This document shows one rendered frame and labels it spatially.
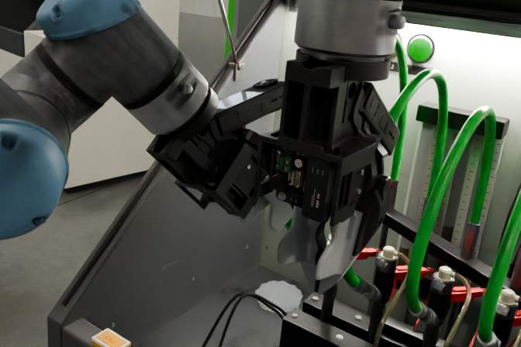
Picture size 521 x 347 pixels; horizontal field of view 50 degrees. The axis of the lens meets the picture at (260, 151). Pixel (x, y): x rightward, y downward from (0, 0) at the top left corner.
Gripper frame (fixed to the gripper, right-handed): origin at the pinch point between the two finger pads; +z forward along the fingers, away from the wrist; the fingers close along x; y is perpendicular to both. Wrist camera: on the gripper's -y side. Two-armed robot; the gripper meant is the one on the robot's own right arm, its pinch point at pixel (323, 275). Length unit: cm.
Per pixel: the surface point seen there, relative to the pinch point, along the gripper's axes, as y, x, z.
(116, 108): -197, -253, 69
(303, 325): -24.5, -13.5, 25.3
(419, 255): -13.6, 4.3, 1.7
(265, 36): -51, -43, -13
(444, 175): -18.0, 4.1, -6.2
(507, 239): -16.3, 11.9, -1.9
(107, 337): -4.9, -34.7, 27.0
